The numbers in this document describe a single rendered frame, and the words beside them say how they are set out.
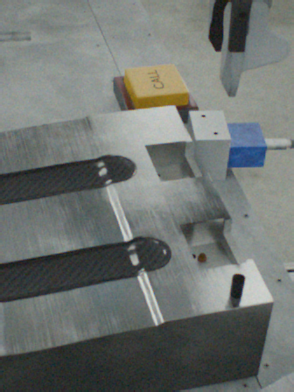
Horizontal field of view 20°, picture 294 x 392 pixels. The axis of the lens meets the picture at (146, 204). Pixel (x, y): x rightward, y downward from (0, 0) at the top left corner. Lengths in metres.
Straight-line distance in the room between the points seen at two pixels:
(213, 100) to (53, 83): 1.46
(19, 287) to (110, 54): 0.48
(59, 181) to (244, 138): 0.22
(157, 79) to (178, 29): 1.81
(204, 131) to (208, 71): 1.72
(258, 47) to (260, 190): 1.38
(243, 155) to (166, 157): 0.11
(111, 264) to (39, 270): 0.06
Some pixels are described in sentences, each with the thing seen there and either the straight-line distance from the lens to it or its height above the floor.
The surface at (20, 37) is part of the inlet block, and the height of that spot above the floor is 0.83.
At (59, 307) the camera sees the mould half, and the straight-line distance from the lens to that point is 0.62.
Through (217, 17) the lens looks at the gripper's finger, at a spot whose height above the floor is 0.96.
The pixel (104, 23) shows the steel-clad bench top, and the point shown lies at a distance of 1.12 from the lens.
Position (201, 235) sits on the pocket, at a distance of 0.69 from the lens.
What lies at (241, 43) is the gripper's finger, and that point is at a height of 0.98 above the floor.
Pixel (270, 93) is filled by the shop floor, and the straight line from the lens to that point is 2.49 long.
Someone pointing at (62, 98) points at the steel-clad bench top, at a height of 0.80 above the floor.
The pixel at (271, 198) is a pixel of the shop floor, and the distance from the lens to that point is 2.11.
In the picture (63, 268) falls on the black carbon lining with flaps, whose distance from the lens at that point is 0.65.
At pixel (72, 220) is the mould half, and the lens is 0.68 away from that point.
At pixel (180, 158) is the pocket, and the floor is 0.87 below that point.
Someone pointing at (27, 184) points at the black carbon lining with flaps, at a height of 0.88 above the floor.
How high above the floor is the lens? 1.35
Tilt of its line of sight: 41 degrees down
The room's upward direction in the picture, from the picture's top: 4 degrees clockwise
